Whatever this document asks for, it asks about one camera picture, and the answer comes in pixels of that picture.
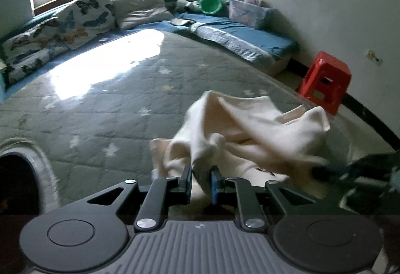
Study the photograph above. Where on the blue quilted sofa cover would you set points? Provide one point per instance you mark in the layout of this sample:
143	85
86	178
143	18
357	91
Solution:
237	33

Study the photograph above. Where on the grey white plush toy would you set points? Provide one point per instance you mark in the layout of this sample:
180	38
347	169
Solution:
187	6

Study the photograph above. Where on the white pillow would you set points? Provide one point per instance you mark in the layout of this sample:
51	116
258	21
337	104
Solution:
140	10

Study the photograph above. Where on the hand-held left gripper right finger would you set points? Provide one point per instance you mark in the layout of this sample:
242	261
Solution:
214	186

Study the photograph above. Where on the red plastic stool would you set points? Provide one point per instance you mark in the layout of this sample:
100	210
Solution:
326	80

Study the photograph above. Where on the green plastic basin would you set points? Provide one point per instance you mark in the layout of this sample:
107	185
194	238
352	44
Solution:
211	4

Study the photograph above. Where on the white wall socket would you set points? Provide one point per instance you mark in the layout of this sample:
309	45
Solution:
374	57

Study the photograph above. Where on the clear plastic storage box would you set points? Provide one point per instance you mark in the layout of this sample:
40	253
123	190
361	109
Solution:
248	13

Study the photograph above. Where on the round black induction cooktop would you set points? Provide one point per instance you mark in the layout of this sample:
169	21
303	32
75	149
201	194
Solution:
15	180

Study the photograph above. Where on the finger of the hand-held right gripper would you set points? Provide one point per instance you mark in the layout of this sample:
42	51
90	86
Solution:
326	172

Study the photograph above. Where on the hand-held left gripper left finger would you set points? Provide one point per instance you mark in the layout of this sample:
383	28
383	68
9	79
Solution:
187	185

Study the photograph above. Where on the cream garment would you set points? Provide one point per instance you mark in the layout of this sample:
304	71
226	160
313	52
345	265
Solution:
237	124

